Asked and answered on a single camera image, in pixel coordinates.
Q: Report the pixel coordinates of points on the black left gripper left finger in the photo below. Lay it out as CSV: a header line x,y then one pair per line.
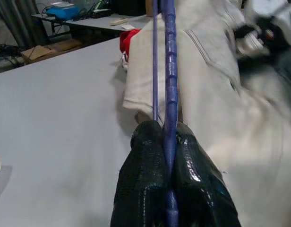
x,y
143,177

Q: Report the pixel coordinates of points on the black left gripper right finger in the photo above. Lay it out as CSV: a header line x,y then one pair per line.
x,y
199,189

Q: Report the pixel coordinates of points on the cream white garment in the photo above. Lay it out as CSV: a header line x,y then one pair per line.
x,y
230,130

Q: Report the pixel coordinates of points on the blue plastic hanger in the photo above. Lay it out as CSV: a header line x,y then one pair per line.
x,y
171,71

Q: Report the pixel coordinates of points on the brown box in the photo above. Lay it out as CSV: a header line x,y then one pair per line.
x,y
150,7

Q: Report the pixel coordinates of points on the red cloth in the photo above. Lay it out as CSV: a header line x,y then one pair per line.
x,y
129,39

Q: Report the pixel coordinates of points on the white paper sheet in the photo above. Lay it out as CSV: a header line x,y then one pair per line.
x,y
128,27

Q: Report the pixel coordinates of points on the flat cardboard piece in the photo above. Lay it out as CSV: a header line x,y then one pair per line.
x,y
41,52

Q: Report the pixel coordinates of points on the grey work table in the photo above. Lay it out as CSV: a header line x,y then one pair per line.
x,y
93,23

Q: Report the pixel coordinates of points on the blue electronic device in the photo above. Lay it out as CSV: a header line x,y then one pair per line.
x,y
62,10

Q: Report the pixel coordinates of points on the dark grey drape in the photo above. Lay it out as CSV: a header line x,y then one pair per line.
x,y
13,19

